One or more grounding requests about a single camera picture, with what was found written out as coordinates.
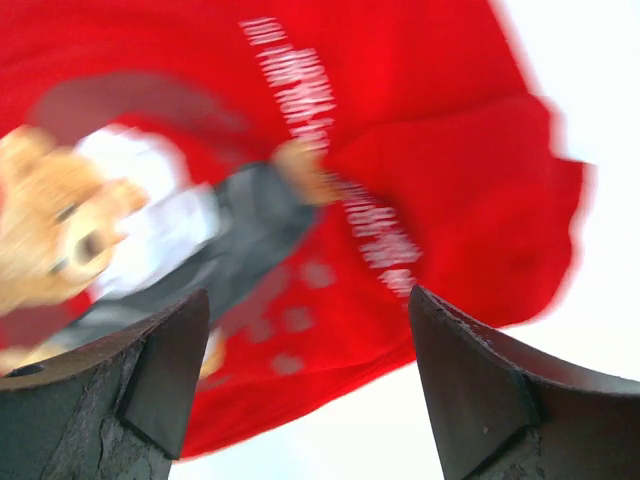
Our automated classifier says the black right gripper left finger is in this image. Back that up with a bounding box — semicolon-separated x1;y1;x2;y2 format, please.
1;290;210;479

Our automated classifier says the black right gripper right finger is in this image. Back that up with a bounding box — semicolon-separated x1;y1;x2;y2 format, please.
409;286;639;479

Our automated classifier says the red printed t shirt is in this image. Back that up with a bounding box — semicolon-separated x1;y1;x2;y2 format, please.
1;1;585;457

